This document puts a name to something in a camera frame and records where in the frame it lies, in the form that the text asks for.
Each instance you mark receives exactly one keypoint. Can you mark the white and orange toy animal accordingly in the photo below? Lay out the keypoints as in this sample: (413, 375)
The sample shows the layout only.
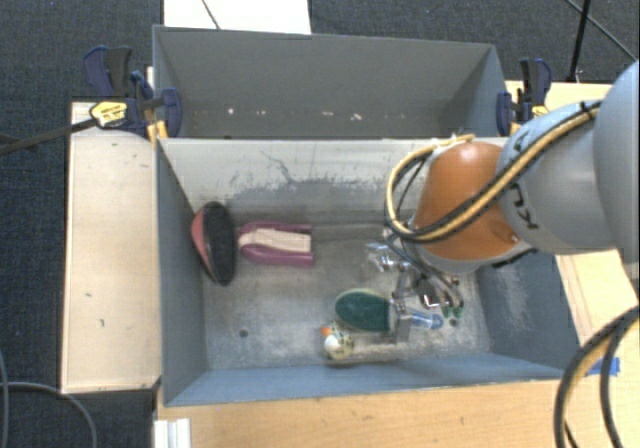
(337, 343)

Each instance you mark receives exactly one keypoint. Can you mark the red and black oval brush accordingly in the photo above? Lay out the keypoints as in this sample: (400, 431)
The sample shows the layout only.
(220, 246)

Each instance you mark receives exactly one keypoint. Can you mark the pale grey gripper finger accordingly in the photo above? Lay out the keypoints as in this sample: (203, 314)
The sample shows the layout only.
(403, 330)

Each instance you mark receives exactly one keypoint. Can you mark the pale wood flat board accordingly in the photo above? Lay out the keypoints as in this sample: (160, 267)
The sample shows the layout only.
(110, 256)

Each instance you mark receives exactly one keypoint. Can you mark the green and yellow oval sponge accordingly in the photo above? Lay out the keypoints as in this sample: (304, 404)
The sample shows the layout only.
(362, 311)

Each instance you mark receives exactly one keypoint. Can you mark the grey metal bin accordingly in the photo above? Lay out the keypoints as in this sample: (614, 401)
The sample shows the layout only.
(300, 296)

